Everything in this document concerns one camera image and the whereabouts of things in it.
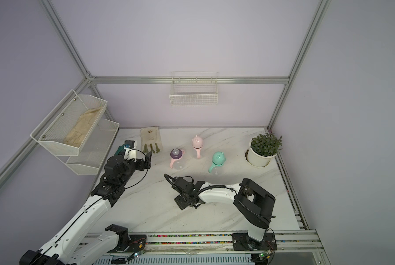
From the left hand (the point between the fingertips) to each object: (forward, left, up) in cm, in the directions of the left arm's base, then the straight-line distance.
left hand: (141, 153), depth 78 cm
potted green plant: (+8, -63, -7) cm, 64 cm away
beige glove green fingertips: (+29, +7, -23) cm, 37 cm away
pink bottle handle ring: (+11, -27, -12) cm, 32 cm away
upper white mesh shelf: (+8, +38, +7) cm, 39 cm away
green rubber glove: (+20, +25, -21) cm, 38 cm away
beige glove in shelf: (+4, +29, +8) cm, 30 cm away
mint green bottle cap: (+1, -38, -6) cm, 39 cm away
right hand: (-14, -21, -22) cm, 34 cm away
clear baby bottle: (+6, -16, -20) cm, 26 cm away
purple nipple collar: (+6, -15, -8) cm, 18 cm away
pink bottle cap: (+12, -27, -6) cm, 30 cm away
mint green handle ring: (0, -35, -12) cm, 37 cm away
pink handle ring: (+4, -13, -11) cm, 18 cm away
